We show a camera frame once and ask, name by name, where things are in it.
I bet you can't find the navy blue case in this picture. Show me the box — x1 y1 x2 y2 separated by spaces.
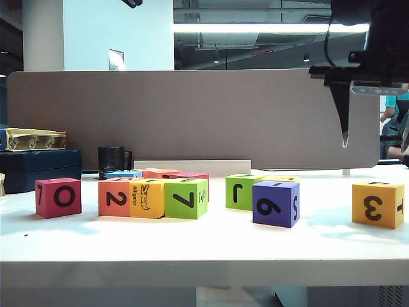
0 148 83 194

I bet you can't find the vented grey panel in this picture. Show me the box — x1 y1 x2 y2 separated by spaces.
378 285 404 307

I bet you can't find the blue fish letter block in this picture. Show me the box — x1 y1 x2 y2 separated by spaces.
106 171 143 180

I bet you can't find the purple G letter block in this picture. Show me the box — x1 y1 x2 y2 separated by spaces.
252 180 300 228

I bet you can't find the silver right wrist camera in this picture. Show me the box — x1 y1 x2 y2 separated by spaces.
350 80 409 96

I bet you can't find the person in background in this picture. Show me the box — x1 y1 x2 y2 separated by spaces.
380 92 409 161

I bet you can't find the brown desk divider screen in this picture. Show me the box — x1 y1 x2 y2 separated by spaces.
6 68 382 170

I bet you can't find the black bar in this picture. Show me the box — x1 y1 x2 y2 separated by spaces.
378 155 409 168

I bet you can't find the green N letter block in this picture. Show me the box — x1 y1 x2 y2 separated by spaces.
225 174 265 211

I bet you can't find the black mug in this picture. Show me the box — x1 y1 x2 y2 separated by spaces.
97 146 133 180

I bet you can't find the yellow P letter block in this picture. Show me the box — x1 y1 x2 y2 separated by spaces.
351 181 406 230

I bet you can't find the green E letter block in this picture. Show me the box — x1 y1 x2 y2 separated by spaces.
164 178 208 220

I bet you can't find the orange ice cream letter block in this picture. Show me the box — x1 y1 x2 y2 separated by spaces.
143 169 182 180

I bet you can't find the orange D letter block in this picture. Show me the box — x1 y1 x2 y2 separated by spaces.
98 178 132 217

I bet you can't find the yellow T Y letter block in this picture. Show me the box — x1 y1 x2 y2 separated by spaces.
261 175 300 184

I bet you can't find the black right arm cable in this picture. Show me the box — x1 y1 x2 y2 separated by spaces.
323 14 336 67

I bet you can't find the white wall sign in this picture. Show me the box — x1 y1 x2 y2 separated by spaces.
107 48 125 71

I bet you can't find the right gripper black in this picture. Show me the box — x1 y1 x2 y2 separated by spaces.
308 31 409 155

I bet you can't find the yellow alligator letter block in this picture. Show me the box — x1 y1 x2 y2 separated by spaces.
129 178 166 219

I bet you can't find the ceiling light strip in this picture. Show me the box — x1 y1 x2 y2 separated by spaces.
174 22 370 33

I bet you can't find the crimson tree letter block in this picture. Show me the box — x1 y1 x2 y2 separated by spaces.
169 172 210 203

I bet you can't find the crimson rabbit letter block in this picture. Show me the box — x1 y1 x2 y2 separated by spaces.
35 177 82 219

